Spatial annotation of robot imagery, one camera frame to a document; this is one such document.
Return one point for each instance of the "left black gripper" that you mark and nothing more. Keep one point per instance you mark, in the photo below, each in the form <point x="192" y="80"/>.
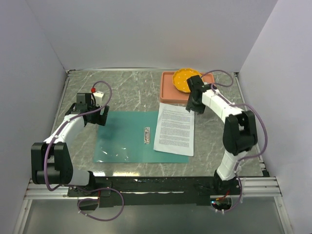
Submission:
<point x="100" y="119"/>

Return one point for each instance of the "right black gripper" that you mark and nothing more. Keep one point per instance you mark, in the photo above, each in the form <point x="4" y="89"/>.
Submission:
<point x="189" y="106"/>

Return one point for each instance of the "printed paper sheet top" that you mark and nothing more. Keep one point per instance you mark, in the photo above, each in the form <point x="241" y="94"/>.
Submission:
<point x="175" y="130"/>

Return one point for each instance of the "teal file folder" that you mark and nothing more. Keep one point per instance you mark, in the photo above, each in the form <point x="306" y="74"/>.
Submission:
<point x="121" y="140"/>

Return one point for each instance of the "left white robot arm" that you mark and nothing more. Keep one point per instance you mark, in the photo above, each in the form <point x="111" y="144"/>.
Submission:
<point x="50" y="160"/>

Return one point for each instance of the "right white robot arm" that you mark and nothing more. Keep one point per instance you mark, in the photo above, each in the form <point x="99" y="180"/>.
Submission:
<point x="239" y="135"/>

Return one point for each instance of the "silver folder clip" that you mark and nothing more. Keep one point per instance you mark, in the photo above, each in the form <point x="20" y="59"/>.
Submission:
<point x="147" y="135"/>

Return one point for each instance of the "pink rectangular tray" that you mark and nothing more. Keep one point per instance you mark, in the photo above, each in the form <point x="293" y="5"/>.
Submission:
<point x="170" y="95"/>

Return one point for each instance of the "orange dotted plate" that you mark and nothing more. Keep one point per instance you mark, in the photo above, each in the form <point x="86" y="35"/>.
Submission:
<point x="180" y="79"/>

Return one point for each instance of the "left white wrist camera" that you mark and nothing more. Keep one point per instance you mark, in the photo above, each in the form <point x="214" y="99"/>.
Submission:
<point x="97" y="96"/>

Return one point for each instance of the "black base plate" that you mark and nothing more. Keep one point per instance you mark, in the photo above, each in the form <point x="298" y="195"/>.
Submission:
<point x="109" y="197"/>

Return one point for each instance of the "aluminium frame rail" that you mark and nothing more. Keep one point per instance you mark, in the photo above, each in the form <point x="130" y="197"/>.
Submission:
<point x="251" y="187"/>

